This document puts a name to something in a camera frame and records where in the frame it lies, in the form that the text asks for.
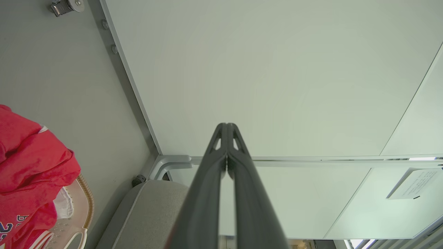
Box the grey upholstered seat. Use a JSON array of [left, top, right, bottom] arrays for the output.
[[95, 180, 190, 249]]

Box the red jersey with white stripes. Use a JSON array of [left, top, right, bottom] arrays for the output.
[[0, 104, 82, 249]]

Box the white laundry basket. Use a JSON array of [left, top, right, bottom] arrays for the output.
[[45, 175, 94, 249]]

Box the white cloth garment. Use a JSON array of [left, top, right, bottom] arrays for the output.
[[54, 187, 75, 219]]

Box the grey metal partition frame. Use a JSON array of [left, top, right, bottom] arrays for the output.
[[100, 0, 443, 181]]

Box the metal caster wheel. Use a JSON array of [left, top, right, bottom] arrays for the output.
[[48, 0, 85, 17]]

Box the white paper notice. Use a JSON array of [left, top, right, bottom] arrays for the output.
[[386, 168, 443, 200]]

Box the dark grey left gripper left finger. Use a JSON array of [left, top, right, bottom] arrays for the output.
[[166, 123, 227, 249]]

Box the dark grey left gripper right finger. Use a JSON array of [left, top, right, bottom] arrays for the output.
[[227, 123, 289, 249]]

